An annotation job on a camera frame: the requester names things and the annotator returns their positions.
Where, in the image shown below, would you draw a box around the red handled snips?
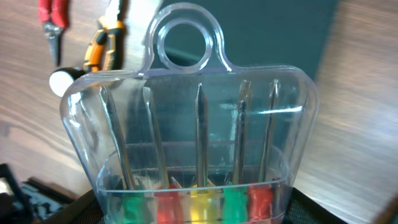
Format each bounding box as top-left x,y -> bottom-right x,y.
37,0 -> 70,67

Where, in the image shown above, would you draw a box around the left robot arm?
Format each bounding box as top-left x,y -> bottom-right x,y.
1,164 -> 74,223

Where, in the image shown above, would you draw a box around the round white black tape measure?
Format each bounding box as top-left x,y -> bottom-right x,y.
49,67 -> 86,97

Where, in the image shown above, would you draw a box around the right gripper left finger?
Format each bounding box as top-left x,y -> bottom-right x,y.
40,190 -> 104,224

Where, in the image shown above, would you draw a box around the clear case of screwdrivers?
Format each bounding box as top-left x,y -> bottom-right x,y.
60,2 -> 318,223

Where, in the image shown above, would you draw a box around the orange black pliers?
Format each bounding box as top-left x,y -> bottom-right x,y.
83,0 -> 124,73

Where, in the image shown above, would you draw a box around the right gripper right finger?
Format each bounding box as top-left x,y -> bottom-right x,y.
282,188 -> 347,224

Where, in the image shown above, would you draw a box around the black open box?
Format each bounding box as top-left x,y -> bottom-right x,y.
156,0 -> 339,80

